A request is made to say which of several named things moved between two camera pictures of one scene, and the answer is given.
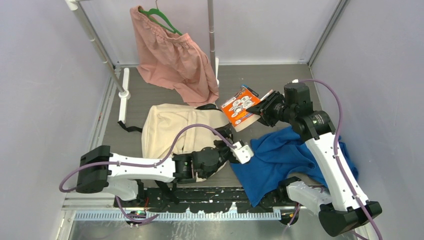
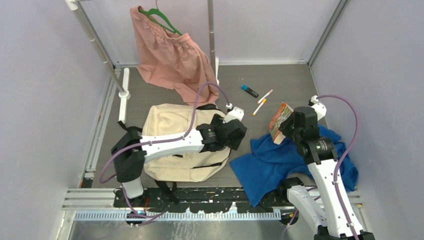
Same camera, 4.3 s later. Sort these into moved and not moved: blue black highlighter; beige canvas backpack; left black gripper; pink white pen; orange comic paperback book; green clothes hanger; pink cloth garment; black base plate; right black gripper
Moved: left black gripper; orange comic paperback book; right black gripper
Not moved: black base plate; pink white pen; green clothes hanger; pink cloth garment; blue black highlighter; beige canvas backpack
